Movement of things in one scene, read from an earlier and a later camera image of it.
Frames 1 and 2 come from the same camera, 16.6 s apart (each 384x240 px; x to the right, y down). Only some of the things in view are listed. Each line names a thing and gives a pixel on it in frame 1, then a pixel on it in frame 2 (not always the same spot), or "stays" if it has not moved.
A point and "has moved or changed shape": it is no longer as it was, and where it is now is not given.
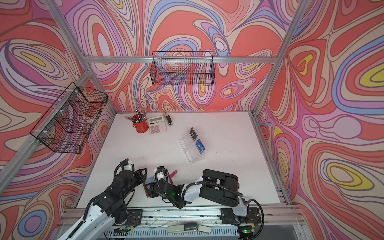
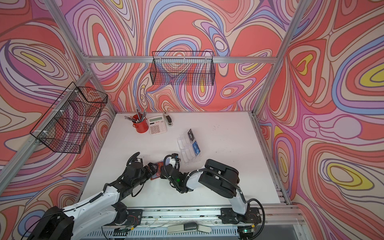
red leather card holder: x=149 y=180 → x=157 y=174
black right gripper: x=152 y=191 → x=162 y=176
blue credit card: x=200 y=146 has moved or changed shape
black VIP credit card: x=193 y=133 has moved or changed shape
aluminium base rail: x=270 y=216 stays
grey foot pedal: x=187 y=227 stays
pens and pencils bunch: x=139 y=116 stays
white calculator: x=157 y=125 stays
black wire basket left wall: x=69 y=124 stays
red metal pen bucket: x=142 y=127 stays
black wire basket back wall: x=184 y=68 stays
